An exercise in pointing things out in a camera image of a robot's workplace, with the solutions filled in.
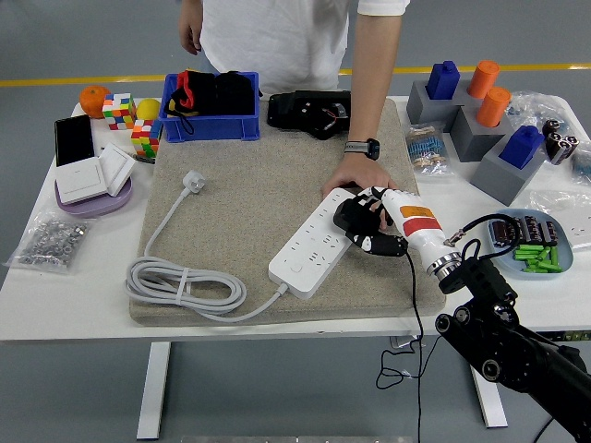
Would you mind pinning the person's left hand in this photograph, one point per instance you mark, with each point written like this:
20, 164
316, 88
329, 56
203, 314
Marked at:
360, 173

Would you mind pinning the person's right hand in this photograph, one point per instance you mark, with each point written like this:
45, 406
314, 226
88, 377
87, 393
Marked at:
190, 33

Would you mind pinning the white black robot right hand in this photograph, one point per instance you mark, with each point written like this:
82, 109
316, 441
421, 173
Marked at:
418, 221

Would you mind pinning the black plug adapter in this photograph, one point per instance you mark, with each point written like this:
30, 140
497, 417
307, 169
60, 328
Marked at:
344, 217

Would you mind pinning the white power strip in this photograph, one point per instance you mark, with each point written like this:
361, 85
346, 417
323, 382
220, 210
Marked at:
305, 254

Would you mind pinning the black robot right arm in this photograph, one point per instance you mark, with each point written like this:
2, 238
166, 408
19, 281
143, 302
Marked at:
508, 350

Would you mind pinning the person's right forearm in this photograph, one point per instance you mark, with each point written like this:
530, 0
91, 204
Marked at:
191, 7

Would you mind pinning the person's left forearm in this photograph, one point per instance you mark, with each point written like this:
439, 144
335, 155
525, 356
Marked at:
371, 69

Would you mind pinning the black wristwatch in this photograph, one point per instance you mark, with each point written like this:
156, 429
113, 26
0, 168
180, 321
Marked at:
369, 148

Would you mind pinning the bag of resistors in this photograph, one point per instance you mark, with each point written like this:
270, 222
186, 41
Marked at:
427, 147

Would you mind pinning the black fabric bundle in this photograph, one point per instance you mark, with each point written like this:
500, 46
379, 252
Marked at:
235, 94

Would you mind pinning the yellow lemon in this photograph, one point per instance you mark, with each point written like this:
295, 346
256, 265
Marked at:
148, 108

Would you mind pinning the person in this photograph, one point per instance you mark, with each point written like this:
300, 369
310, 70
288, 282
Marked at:
277, 37

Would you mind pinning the grey peg holder block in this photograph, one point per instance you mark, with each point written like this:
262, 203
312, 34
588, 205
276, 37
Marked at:
471, 143
498, 180
422, 111

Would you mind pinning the blue plastic bin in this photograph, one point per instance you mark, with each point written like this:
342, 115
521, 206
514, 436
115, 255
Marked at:
208, 129

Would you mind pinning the black electronic device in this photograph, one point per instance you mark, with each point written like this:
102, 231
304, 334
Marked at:
286, 108

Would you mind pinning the grey-brown mat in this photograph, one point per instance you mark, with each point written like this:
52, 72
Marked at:
258, 184

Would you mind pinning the colourful puzzle cube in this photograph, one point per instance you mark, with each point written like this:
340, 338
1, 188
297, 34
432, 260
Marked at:
119, 111
145, 138

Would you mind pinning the orange fruit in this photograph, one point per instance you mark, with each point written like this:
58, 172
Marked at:
92, 101

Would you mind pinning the blue square peg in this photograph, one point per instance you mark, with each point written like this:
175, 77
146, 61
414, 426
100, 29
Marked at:
522, 147
443, 80

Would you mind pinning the green plastic pieces pile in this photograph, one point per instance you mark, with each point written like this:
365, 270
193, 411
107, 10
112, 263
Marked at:
538, 260

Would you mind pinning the orange cylinder peg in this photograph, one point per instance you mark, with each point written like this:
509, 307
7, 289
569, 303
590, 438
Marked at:
483, 78
493, 107

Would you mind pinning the clear bag with white part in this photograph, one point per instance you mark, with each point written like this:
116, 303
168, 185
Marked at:
568, 203

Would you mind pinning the light blue plate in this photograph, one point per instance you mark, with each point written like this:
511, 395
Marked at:
567, 254

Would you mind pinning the black smartphone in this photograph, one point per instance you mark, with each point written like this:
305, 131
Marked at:
74, 138

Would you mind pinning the black capacitor bundle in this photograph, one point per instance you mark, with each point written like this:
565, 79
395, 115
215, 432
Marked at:
561, 143

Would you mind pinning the clear bag of blue parts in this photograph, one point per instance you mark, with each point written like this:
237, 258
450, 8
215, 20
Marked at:
582, 164
535, 106

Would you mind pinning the black table control panel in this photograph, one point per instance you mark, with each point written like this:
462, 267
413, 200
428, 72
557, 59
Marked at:
577, 336

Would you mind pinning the purple tray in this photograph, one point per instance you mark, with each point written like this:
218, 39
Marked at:
92, 208

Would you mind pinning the white table leg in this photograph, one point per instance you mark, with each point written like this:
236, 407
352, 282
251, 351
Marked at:
491, 410
154, 392

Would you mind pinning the bag of metal nuts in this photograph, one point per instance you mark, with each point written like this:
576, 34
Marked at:
51, 240

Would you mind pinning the small metal bracket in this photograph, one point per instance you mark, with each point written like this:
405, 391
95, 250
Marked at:
401, 342

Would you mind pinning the white wall switch panel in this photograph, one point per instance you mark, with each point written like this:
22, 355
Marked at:
117, 166
80, 180

